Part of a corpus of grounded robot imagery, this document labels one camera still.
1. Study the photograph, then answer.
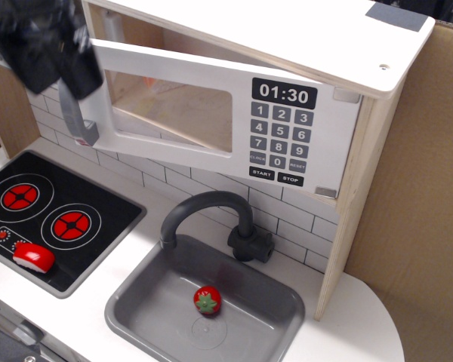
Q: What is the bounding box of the wooden microwave cabinet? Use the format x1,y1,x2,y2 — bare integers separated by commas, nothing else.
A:
82,1,435,320

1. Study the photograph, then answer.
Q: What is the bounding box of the grey oven front panel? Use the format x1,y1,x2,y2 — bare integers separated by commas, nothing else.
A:
0,300,87,361

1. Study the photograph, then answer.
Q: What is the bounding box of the brown cardboard panel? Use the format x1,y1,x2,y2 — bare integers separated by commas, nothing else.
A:
345,23,453,361

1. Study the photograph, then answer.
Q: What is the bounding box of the black toy stovetop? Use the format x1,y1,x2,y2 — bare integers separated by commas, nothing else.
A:
0,151,146,299

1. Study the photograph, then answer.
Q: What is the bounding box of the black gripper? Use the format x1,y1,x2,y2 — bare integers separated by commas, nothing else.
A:
0,1,103,100

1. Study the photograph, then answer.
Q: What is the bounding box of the orange salmon sushi toy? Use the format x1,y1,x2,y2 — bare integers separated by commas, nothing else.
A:
143,77,157,88

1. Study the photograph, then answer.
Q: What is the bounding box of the dark grey toy faucet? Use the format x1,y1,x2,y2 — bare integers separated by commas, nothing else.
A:
159,191,275,263

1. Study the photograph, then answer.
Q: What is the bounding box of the white toy microwave door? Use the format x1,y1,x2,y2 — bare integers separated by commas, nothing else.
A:
81,39,362,199

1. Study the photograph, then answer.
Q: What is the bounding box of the red tuna sushi toy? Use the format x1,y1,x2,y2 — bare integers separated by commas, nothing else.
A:
12,242,56,274

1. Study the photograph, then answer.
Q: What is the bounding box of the grey microwave door handle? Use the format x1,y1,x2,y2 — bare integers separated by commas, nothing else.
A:
57,79,99,147

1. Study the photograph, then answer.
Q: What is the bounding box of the wooden left side panel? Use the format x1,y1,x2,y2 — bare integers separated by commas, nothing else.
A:
0,66,40,158

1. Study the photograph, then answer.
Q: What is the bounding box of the red toy strawberry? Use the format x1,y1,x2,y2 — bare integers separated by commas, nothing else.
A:
193,286,222,314

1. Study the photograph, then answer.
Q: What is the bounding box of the grey toy sink basin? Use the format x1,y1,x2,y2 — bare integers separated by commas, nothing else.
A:
105,235,305,361

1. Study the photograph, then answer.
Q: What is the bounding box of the grey tape patch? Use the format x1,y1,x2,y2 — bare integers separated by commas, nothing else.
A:
365,2,428,32

